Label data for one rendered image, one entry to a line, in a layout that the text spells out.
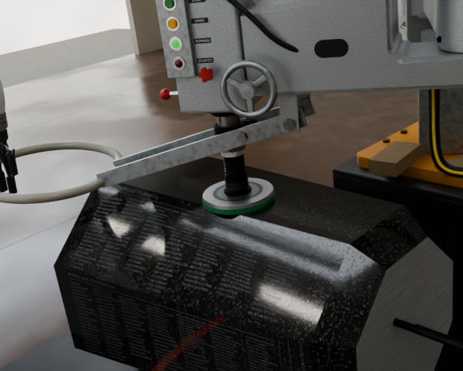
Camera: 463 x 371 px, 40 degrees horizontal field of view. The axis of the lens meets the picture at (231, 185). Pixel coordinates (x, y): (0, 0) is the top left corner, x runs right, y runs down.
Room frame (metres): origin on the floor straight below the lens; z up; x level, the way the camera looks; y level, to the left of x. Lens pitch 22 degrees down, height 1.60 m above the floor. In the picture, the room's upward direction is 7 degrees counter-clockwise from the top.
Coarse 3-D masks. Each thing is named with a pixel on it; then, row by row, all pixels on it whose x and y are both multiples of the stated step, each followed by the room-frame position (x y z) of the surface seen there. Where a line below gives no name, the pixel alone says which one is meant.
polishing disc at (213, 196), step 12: (252, 180) 1.82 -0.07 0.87; (264, 180) 1.81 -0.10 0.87; (204, 192) 1.78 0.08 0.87; (216, 192) 1.77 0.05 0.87; (252, 192) 1.73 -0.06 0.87; (264, 192) 1.72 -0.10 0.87; (216, 204) 1.68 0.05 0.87; (228, 204) 1.67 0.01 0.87; (240, 204) 1.66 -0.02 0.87; (252, 204) 1.66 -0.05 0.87
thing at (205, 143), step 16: (272, 112) 1.76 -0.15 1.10; (304, 112) 1.73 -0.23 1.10; (240, 128) 1.68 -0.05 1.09; (256, 128) 1.66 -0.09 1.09; (272, 128) 1.65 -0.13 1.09; (288, 128) 1.59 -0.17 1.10; (176, 144) 1.87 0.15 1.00; (192, 144) 1.73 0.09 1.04; (208, 144) 1.71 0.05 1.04; (224, 144) 1.70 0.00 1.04; (240, 144) 1.68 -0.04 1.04; (128, 160) 1.94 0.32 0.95; (144, 160) 1.79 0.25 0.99; (160, 160) 1.77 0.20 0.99; (176, 160) 1.75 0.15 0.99; (192, 160) 1.74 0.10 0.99; (96, 176) 1.85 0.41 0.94; (112, 176) 1.83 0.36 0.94; (128, 176) 1.81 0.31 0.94
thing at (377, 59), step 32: (288, 0) 1.66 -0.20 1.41; (320, 0) 1.56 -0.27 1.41; (352, 0) 1.53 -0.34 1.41; (384, 0) 1.50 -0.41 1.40; (256, 32) 1.61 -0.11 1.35; (288, 32) 1.58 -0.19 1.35; (320, 32) 1.55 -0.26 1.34; (352, 32) 1.53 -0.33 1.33; (384, 32) 1.50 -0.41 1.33; (288, 64) 1.59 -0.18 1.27; (320, 64) 1.56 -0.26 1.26; (352, 64) 1.53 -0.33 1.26; (384, 64) 1.50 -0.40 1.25; (416, 64) 1.47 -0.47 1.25; (448, 64) 1.45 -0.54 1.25; (288, 96) 1.60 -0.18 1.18
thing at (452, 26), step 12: (444, 0) 1.49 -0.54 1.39; (456, 0) 1.46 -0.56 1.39; (444, 12) 1.49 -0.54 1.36; (456, 12) 1.46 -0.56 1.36; (444, 24) 1.49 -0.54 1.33; (456, 24) 1.46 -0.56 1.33; (444, 36) 1.49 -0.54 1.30; (456, 36) 1.46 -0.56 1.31; (444, 48) 1.51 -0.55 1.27; (456, 48) 1.46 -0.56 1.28
